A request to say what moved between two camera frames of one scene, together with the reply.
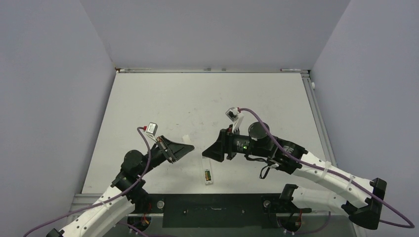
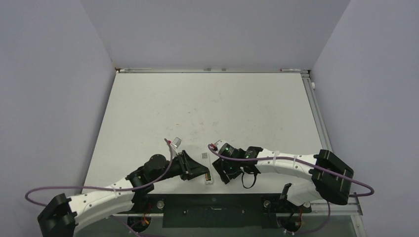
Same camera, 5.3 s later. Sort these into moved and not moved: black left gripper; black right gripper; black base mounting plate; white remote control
Moved: black right gripper; black left gripper
Not moved: white remote control; black base mounting plate
